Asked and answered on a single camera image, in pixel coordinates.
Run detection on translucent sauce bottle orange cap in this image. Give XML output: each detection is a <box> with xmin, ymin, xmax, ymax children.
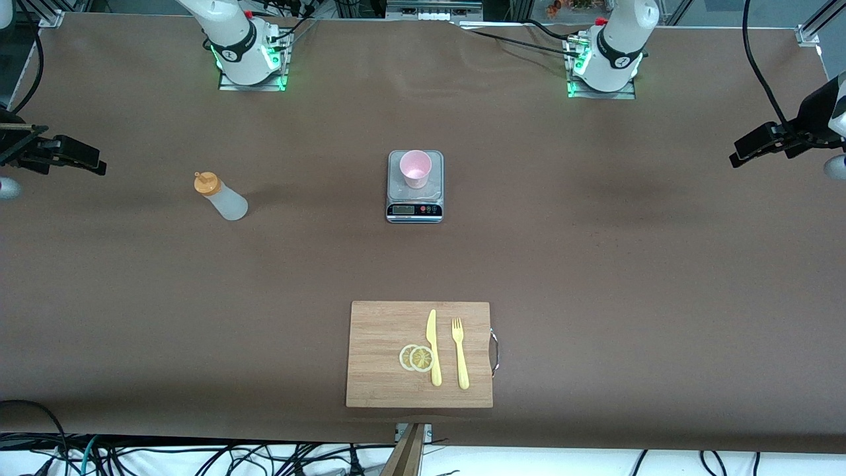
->
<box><xmin>194</xmin><ymin>171</ymin><xmax>249</xmax><ymax>221</ymax></box>

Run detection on pink paper cup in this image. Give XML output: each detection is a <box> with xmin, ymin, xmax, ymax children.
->
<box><xmin>399</xmin><ymin>150</ymin><xmax>433</xmax><ymax>190</ymax></box>

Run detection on silver digital kitchen scale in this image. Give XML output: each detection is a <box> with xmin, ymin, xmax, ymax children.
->
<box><xmin>386</xmin><ymin>150</ymin><xmax>444</xmax><ymax>224</ymax></box>

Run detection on wooden cutting board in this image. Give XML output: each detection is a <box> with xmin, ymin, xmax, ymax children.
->
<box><xmin>346</xmin><ymin>301</ymin><xmax>500</xmax><ymax>409</ymax></box>

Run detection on white power strip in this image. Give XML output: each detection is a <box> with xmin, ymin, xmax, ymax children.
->
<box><xmin>387</xmin><ymin>0</ymin><xmax>483</xmax><ymax>22</ymax></box>

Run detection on yellow plastic fork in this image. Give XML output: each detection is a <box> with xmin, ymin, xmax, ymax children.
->
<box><xmin>451</xmin><ymin>317</ymin><xmax>471</xmax><ymax>390</ymax></box>

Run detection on yellow plastic knife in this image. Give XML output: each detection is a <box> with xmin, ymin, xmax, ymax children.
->
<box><xmin>426</xmin><ymin>309</ymin><xmax>443</xmax><ymax>387</ymax></box>

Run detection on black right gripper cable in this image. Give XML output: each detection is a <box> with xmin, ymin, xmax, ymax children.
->
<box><xmin>12</xmin><ymin>20</ymin><xmax>44</xmax><ymax>114</ymax></box>

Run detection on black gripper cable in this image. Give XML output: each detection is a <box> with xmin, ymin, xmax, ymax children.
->
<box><xmin>12</xmin><ymin>20</ymin><xmax>44</xmax><ymax>114</ymax></box>
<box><xmin>742</xmin><ymin>0</ymin><xmax>794</xmax><ymax>132</ymax></box>

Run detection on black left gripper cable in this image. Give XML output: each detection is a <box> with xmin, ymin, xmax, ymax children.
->
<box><xmin>742</xmin><ymin>0</ymin><xmax>794</xmax><ymax>132</ymax></box>

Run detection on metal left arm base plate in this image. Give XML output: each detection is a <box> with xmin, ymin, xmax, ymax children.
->
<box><xmin>567</xmin><ymin>79</ymin><xmax>636</xmax><ymax>100</ymax></box>

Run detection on black looped floor cable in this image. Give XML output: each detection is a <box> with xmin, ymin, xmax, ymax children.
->
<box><xmin>0</xmin><ymin>399</ymin><xmax>70</xmax><ymax>476</ymax></box>

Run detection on black cable on table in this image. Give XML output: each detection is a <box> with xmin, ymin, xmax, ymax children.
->
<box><xmin>453</xmin><ymin>19</ymin><xmax>586</xmax><ymax>60</ymax></box>

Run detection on teal floor cable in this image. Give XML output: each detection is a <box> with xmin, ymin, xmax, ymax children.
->
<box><xmin>78</xmin><ymin>435</ymin><xmax>100</xmax><ymax>476</ymax></box>

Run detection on wooden post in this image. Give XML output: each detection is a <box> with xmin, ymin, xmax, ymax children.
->
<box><xmin>380</xmin><ymin>423</ymin><xmax>424</xmax><ymax>476</ymax></box>

